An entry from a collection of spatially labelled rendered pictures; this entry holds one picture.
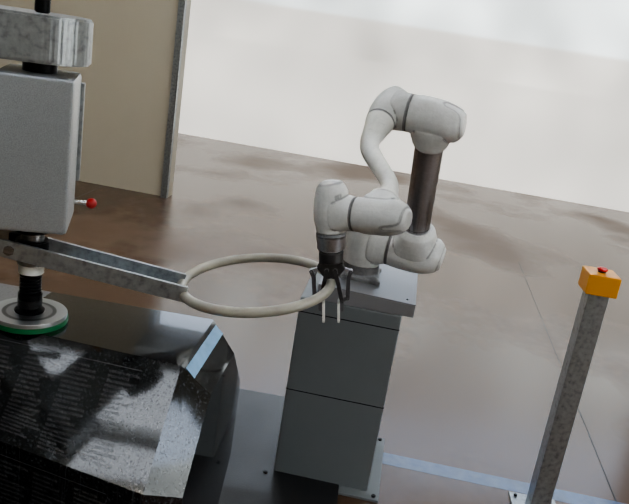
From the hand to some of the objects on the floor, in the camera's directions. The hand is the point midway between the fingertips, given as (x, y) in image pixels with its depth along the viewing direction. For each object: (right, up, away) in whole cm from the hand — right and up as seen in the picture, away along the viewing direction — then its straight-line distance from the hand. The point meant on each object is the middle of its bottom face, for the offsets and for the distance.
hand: (331, 311), depth 235 cm
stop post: (+88, -91, +85) cm, 153 cm away
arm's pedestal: (0, -73, +99) cm, 123 cm away
